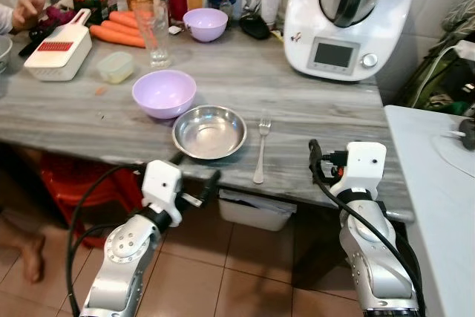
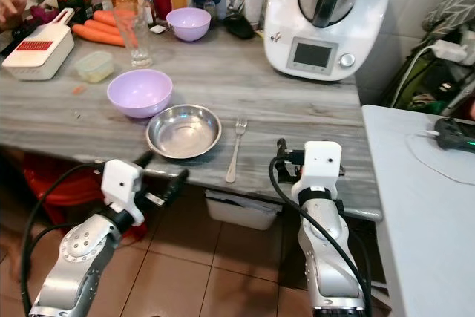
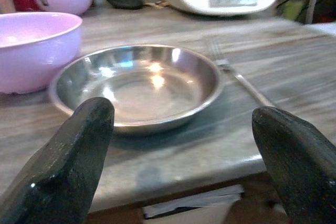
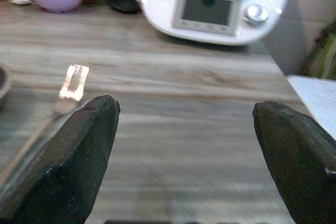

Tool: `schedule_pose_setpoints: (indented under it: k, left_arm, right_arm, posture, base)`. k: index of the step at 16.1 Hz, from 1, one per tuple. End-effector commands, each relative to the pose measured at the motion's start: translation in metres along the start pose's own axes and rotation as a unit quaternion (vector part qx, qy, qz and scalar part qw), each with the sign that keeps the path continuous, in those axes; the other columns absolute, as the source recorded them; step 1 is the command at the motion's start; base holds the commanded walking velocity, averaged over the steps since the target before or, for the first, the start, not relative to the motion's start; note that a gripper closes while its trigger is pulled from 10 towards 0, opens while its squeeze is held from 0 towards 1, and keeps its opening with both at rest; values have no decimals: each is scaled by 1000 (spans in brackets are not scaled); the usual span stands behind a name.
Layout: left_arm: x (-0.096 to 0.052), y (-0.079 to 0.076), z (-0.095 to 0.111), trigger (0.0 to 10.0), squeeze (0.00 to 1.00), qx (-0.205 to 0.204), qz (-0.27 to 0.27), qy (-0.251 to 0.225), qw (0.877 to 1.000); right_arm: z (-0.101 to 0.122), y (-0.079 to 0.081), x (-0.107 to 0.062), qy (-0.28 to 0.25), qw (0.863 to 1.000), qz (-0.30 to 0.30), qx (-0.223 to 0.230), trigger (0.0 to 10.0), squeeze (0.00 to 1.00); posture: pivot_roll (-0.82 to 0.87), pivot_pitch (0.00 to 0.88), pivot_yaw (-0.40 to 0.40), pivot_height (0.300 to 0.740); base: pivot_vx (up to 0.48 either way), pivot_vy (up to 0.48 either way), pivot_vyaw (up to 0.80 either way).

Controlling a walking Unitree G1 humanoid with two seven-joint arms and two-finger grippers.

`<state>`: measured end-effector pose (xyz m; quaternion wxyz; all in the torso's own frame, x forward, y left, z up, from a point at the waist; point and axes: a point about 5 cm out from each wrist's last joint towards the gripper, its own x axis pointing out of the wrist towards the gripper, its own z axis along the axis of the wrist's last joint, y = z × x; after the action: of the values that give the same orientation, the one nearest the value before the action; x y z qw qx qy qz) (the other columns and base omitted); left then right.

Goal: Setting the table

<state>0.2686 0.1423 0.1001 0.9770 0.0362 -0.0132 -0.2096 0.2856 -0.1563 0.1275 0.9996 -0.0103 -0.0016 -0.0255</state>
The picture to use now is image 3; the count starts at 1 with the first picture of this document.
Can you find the silver metal fork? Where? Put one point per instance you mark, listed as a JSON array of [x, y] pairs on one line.
[[236, 74]]

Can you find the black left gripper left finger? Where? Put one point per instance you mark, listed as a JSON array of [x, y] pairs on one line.
[[65, 161]]

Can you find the stainless steel plate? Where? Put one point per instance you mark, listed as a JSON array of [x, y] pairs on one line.
[[136, 87]]

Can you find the large pink plastic bowl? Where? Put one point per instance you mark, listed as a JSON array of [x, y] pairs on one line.
[[34, 51]]

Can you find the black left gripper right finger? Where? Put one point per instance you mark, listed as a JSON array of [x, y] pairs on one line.
[[296, 161]]

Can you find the white papers stack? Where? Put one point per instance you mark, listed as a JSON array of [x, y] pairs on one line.
[[191, 203]]

